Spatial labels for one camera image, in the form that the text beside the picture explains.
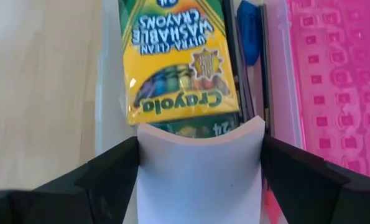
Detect sticky note pad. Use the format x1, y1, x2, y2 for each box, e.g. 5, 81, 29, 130
136, 115, 266, 224

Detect dark pencil with orange eraser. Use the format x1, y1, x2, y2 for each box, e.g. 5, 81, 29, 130
257, 2, 275, 135

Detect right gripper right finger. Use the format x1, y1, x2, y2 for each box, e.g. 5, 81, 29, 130
261, 136, 352, 224

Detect Crayola crayon box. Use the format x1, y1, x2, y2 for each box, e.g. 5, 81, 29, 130
118, 0, 241, 139

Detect pink-lidded clear pencil case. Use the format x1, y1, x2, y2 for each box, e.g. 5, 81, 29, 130
94, 0, 370, 183

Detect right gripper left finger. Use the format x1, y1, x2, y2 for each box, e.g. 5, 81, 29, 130
35, 136, 141, 224

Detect blue eraser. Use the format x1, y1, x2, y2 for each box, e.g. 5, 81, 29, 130
236, 0, 261, 67

